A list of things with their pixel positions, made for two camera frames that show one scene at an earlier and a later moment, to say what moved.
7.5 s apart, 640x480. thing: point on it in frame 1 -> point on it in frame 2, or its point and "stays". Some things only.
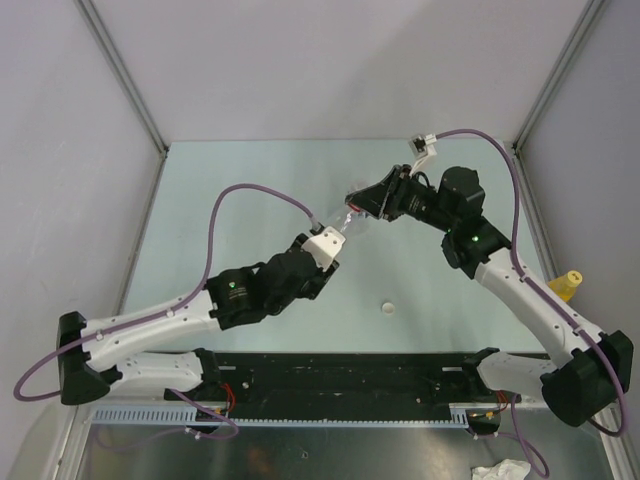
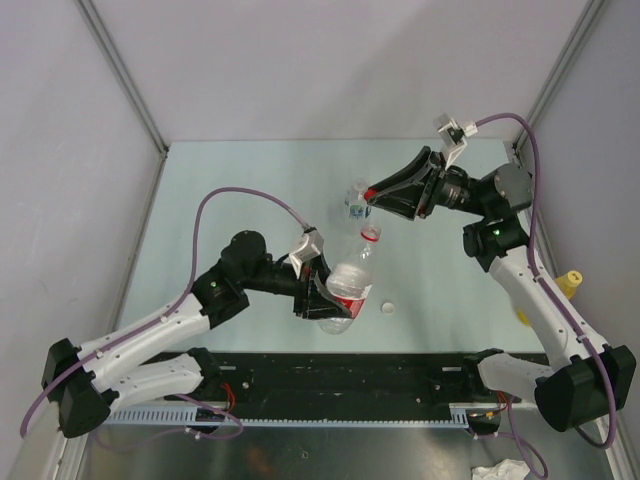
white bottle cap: x=388 y=308 stays
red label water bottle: x=353 y=215 -> x=352 y=281
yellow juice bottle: x=566 y=285 stays
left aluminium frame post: x=124 y=74 stays
